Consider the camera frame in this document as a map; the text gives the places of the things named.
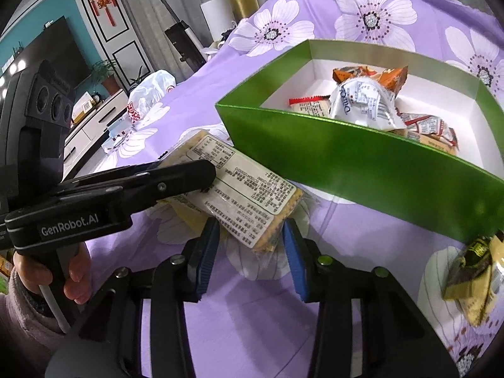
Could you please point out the person's left forearm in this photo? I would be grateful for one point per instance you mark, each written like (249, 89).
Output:
(23, 334)

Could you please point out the blue white tissue pack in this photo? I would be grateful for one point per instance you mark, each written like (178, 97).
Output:
(116, 136)

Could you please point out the orange panda snack bag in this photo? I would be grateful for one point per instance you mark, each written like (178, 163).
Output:
(390, 78)

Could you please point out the purple floral blanket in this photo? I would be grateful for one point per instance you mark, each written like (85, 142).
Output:
(256, 323)

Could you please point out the red snack packet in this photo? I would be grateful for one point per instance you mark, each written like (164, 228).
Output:
(429, 126)

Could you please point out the upright vacuum cleaner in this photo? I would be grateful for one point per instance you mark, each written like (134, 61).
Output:
(181, 43)

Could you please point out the cracker packet with white label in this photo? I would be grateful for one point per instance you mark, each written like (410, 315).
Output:
(244, 193)

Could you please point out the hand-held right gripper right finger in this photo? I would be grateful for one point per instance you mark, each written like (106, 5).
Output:
(295, 260)

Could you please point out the red knot wall decoration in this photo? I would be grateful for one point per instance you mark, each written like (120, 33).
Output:
(103, 0)

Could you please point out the white television cabinet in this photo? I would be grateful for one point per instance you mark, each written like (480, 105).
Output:
(98, 120)

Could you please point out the white plastic bag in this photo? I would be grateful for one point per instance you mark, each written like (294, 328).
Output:
(153, 86)

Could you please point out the green cardboard box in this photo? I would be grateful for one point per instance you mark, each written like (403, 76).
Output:
(354, 165)

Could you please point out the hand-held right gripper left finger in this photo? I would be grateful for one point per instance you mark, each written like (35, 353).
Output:
(206, 260)

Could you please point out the red-edged biscuit packet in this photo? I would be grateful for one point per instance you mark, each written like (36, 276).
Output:
(311, 108)

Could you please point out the yellow brown snack packet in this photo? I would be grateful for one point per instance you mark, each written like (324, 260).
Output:
(472, 283)

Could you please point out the person's left hand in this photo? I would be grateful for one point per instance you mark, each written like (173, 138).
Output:
(76, 279)

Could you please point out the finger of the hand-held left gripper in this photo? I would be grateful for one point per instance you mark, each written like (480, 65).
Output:
(177, 183)
(130, 171)

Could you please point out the white snack packet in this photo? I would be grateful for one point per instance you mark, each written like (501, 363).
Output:
(362, 106)

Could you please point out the potted green plant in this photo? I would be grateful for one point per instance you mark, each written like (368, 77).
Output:
(110, 82)

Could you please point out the white cylindrical appliance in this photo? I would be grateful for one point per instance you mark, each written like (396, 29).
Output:
(216, 15)

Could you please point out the black television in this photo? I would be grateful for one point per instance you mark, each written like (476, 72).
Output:
(67, 47)

